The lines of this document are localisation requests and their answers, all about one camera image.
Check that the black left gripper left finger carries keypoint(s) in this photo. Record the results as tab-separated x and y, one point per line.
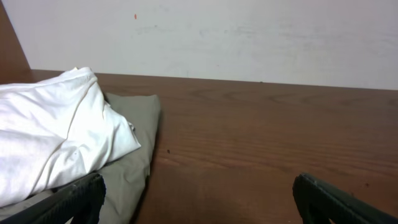
79	202

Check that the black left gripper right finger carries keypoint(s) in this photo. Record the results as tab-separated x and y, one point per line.
319	202

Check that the grey-green folded garment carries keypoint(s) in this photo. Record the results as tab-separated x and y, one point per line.
124	178

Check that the white folded shirt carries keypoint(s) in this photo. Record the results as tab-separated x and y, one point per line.
56	131

